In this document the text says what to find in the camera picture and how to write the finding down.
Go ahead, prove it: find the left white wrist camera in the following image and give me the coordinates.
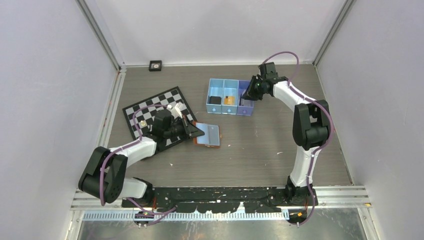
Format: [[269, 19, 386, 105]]
[[166, 102, 186, 119]]

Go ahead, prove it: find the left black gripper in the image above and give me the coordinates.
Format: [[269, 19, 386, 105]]
[[164, 114, 204, 141]]

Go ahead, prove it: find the light blue bin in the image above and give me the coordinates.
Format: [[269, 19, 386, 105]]
[[206, 78, 224, 114], [221, 79, 239, 115]]

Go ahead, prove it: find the light blue left bin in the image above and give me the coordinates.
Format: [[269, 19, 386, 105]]
[[206, 78, 224, 114]]

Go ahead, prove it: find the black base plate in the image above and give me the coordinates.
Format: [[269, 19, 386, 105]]
[[122, 186, 318, 214]]

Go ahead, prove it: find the orange card in bin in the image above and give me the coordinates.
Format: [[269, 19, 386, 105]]
[[223, 96, 236, 106]]

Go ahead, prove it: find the light blue middle bin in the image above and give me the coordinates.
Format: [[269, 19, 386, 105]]
[[221, 79, 239, 115]]

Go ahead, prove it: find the brown leather card holder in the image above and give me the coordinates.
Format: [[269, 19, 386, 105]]
[[193, 122, 221, 148]]

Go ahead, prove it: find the black card in bin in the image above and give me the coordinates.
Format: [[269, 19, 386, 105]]
[[208, 96, 222, 105]]

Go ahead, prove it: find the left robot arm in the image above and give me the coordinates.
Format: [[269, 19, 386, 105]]
[[78, 109, 205, 207]]

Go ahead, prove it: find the purple right bin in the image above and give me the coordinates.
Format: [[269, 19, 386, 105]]
[[236, 80, 254, 116]]

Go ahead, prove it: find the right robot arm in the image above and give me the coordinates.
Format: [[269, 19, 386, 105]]
[[242, 62, 332, 205]]

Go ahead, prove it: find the small black square box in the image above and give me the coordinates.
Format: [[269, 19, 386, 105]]
[[148, 60, 163, 72]]

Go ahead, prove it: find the black white chessboard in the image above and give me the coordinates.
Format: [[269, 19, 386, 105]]
[[122, 86, 197, 153]]

